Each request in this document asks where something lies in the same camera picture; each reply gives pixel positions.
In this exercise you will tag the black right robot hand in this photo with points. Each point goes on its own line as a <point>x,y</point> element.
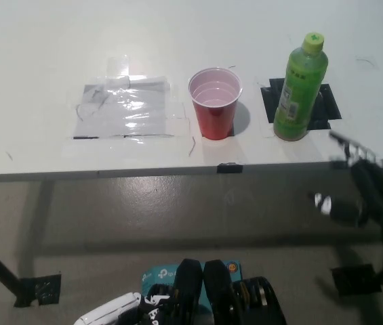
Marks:
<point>374,189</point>

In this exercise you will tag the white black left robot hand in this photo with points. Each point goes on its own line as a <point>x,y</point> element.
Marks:
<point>113,309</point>

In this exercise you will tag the black robot torso blocks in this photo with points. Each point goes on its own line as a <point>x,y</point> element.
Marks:
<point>218,294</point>

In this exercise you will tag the green plastic bottle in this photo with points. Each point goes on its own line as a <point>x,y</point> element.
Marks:
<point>299,94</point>

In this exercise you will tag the red plastic cup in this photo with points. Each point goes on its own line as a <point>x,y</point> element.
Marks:
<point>215,118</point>

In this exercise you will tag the clear taped plastic sheet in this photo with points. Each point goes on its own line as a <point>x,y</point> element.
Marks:
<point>126,110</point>

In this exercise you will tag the large black tape patch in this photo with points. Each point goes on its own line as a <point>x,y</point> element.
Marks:
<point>269,101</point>

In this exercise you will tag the teal router box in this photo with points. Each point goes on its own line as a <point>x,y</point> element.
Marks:
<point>157,273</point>

